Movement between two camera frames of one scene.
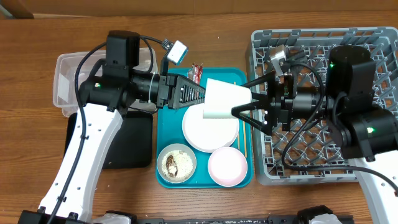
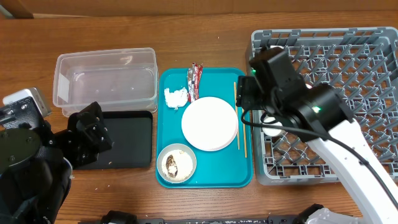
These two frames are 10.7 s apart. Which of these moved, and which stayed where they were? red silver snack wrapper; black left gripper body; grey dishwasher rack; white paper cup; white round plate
Moved: white paper cup; black left gripper body
Stayed: white round plate; grey dishwasher rack; red silver snack wrapper
